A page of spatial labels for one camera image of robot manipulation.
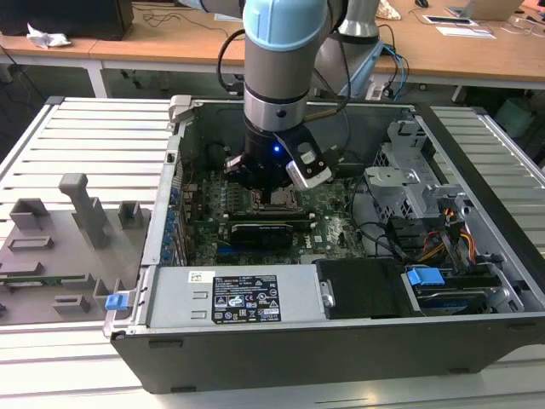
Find yellow red power wires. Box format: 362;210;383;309
419;204;477;264

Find flat tablet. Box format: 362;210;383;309
424;14;479;27

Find wooden desk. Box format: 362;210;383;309
0;0;545;103

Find grey power supply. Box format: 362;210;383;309
146;266;324;329

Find black box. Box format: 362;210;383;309
0;0;135;42

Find blue cable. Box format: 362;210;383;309
384;45;410;87

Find white paper sheet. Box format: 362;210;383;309
435;25;498;40

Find blue plastic latch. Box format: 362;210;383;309
104;293;129;313

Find crumpled white paper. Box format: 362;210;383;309
26;23;72;49

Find white adapter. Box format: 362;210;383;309
367;80;396;102

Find dark grey PC case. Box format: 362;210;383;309
109;94;545;395

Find green RAM stick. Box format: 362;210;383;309
228;211;314;231
0;275;87;286

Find CPU socket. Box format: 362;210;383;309
249;187;306;213

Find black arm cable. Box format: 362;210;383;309
216;27;249;93
303;33;355;125

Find hard disk in blue carrier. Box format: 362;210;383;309
402;264;502;317

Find graphics card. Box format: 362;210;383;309
229;220;295;251

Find pale blue bracket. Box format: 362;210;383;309
338;40;385;100

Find beige crumpled object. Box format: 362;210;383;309
378;0;402;20

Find black cable bundle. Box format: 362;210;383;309
352;211;410;262

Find silver metal drive cage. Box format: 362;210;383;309
364;118;469;223

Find green motherboard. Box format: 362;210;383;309
178;164;371;268

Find grey parts rack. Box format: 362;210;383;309
0;172;154;328

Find black plastic shroud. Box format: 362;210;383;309
317;259;423;320

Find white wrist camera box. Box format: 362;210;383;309
272;127;334;192

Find laptop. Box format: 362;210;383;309
462;0;525;21

